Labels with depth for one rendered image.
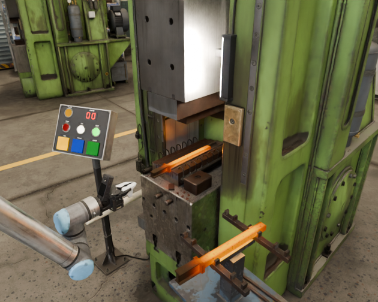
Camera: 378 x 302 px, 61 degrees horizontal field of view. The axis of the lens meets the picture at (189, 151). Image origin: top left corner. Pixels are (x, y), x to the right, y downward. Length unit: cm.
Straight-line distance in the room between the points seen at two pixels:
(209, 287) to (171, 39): 101
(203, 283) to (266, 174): 52
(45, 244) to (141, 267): 135
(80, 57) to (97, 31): 58
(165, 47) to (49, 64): 507
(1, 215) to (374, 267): 242
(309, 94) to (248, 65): 43
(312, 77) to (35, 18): 528
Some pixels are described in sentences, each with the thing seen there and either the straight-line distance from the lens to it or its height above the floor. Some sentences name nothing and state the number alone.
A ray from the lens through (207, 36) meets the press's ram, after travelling 142.
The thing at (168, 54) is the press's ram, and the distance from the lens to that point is 140.
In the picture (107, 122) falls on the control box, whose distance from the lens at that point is 183.
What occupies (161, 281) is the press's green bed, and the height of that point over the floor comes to 16.
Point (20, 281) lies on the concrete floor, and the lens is 266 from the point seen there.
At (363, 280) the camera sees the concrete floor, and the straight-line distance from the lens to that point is 267.
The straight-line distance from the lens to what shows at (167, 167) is 160.
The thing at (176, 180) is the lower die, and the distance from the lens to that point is 161.
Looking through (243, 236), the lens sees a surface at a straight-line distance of 119.
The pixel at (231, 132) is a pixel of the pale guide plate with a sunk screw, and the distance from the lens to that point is 141.
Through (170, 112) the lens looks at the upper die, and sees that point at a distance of 147.
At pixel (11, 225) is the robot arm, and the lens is 117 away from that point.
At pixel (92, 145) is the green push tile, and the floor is 102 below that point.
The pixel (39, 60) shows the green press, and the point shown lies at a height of 69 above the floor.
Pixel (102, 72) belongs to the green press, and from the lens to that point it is 648.
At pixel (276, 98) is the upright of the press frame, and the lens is 128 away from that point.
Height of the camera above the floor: 180
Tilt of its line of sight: 27 degrees down
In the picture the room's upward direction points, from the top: straight up
